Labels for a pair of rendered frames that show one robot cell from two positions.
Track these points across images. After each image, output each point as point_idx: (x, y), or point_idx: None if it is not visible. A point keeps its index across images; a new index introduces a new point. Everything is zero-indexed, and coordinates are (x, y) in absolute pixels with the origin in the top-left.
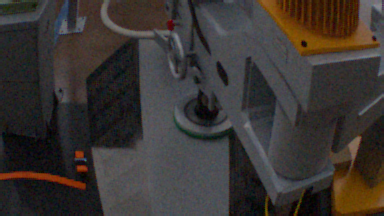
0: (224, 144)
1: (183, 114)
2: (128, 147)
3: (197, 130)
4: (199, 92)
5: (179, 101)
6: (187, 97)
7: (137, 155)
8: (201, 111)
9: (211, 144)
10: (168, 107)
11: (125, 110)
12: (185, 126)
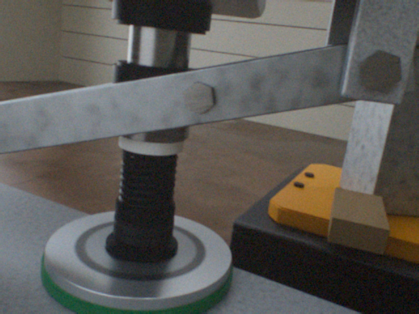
0: (258, 282)
1: (113, 279)
2: None
3: (200, 284)
4: (140, 184)
5: (55, 263)
6: (59, 248)
7: None
8: (155, 241)
9: (245, 299)
10: (27, 303)
11: None
12: (165, 296)
